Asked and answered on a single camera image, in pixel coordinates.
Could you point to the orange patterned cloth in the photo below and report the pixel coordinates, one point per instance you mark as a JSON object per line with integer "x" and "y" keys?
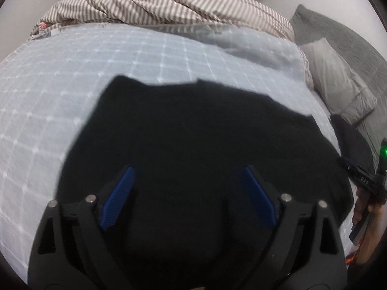
{"x": 353, "y": 255}

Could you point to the black garment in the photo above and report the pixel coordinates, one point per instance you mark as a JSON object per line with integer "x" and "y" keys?
{"x": 196, "y": 133}

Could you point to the person's right hand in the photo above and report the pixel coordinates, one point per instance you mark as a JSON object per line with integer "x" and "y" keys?
{"x": 359, "y": 207}

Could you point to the light blue checked blanket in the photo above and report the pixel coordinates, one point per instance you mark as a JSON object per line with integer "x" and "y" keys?
{"x": 75, "y": 81}

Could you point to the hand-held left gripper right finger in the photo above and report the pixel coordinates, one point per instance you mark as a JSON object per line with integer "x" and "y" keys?
{"x": 258, "y": 196}

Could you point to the person's right forearm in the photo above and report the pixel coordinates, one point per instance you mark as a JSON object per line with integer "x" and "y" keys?
{"x": 372, "y": 241}

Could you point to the grey pillow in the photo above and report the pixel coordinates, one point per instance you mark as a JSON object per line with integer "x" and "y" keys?
{"x": 335, "y": 78}

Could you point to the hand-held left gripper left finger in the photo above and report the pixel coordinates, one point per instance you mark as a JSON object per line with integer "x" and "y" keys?
{"x": 119, "y": 196}

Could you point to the beige striped duvet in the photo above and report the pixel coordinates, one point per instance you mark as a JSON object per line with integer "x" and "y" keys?
{"x": 166, "y": 7}

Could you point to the black cloth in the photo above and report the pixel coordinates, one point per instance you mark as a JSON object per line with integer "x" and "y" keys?
{"x": 350, "y": 136}

